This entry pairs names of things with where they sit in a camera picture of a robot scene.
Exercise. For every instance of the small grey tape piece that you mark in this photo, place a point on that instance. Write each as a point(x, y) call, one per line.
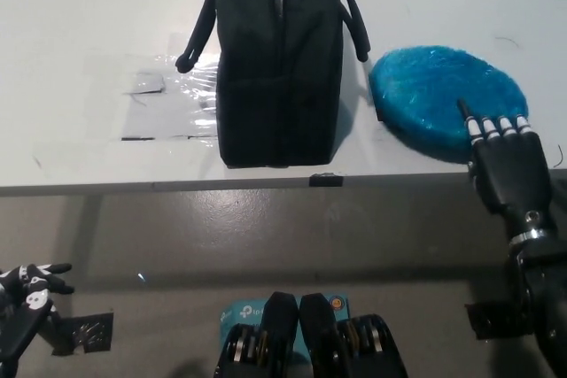
point(146, 82)

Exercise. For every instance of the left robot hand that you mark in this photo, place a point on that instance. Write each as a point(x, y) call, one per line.
point(26, 307)

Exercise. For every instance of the small black tape strip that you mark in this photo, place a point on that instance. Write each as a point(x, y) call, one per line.
point(327, 179)

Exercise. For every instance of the clear plastic film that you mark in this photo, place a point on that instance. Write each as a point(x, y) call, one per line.
point(190, 81)

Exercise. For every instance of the black stand leg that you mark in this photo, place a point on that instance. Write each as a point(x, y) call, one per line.
point(59, 336)

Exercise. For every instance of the teal tp-link box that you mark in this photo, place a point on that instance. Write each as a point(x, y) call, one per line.
point(241, 312)

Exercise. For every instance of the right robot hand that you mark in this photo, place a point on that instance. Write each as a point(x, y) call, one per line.
point(514, 174)

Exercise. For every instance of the blue plate stack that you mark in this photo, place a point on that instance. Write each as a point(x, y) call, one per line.
point(425, 90)

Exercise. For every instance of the black floor tape square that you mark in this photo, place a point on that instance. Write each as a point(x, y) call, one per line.
point(491, 320)
point(93, 331)

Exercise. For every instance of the black fabric tote bag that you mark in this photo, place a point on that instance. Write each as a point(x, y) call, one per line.
point(274, 86)

